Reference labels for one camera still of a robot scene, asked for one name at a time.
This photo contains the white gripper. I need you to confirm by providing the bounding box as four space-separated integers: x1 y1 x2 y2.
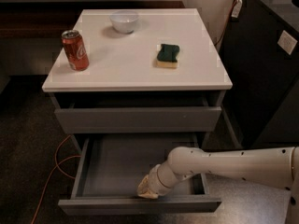
137 164 172 199

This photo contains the grey cabinet with white top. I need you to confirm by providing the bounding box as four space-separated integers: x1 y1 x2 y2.
41 8 234 151

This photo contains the grey top drawer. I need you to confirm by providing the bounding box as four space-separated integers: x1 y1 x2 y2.
55 106 221 133

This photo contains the white bowl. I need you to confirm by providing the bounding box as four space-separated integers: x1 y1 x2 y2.
109 10 139 34

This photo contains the grey drawer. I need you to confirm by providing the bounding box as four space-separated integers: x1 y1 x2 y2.
58 133 221 216
55 106 221 133

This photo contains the white tag on cable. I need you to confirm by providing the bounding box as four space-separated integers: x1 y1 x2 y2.
231 0 242 19

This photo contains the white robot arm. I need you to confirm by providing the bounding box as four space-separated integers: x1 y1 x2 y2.
137 147 299 224

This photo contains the black side cabinet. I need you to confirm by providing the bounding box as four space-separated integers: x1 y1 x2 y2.
220 0 299 148

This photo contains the dark wooden bench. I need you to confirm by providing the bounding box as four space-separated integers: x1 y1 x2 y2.
0 1 185 38

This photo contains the green and yellow sponge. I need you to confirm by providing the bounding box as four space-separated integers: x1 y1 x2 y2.
157 44 180 68

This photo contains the red coke can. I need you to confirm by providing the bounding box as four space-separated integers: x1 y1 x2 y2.
62 30 89 71

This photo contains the orange cable on floor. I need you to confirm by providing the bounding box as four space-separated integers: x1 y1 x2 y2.
30 134 82 224

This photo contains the white label on cabinet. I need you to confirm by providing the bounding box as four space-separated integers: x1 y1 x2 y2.
278 31 297 55

